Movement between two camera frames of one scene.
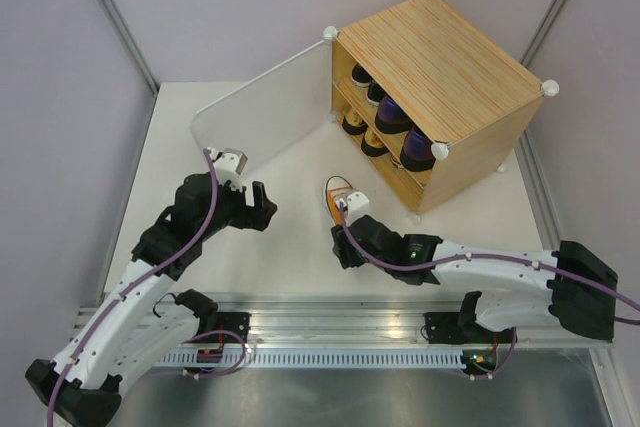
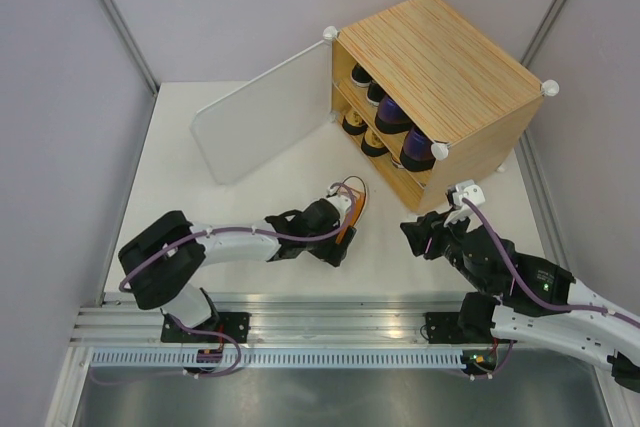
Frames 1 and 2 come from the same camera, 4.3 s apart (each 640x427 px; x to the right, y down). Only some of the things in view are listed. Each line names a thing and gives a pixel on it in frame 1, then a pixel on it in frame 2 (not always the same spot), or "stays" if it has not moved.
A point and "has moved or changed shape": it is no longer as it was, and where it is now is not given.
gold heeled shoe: (353, 123) stays
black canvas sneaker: (375, 94) stays
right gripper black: (343, 248) -> (427, 225)
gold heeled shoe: (372, 145) stays
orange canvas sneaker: (336, 187) has moved or changed shape
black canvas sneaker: (359, 76) stays
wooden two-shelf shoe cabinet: (423, 101) stays
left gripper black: (257, 216) -> (333, 253)
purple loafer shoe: (418, 151) stays
